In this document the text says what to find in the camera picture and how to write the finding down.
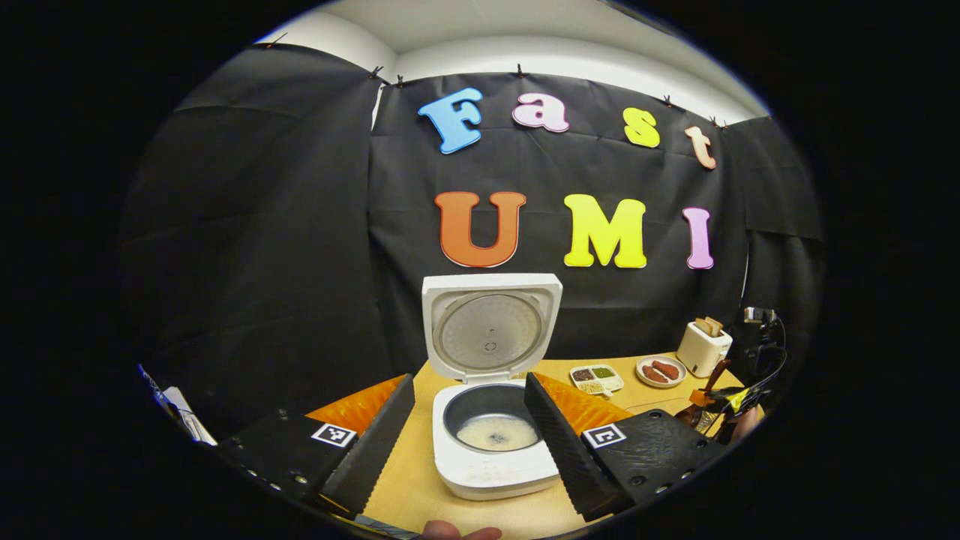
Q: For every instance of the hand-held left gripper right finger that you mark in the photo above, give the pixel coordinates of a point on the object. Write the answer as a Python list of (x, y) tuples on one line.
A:
[(562, 450)]

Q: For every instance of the white toaster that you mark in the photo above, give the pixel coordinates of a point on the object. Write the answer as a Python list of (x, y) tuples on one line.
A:
[(701, 352)]

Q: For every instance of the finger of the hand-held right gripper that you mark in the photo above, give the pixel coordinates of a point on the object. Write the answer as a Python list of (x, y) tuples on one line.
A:
[(699, 397)]

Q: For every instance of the white round plate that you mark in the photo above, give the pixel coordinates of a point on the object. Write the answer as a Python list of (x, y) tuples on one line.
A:
[(673, 381)]

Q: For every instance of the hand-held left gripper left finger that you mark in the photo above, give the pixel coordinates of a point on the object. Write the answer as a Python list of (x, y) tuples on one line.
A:
[(375, 450)]

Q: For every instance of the white divided grain dish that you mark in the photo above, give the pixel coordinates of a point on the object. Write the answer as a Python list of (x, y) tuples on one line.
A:
[(596, 379)]

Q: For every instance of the toast slice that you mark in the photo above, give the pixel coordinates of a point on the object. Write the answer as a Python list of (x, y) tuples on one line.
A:
[(715, 325), (702, 327)]

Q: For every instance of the brown wooden spoon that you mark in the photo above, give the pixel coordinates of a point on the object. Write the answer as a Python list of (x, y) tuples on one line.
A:
[(714, 379)]

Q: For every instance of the brown meat piece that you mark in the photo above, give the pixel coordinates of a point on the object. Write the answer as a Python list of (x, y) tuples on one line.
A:
[(654, 374), (666, 369)]

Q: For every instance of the white rice cooker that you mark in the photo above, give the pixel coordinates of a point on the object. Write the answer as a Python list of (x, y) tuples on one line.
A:
[(487, 480)]

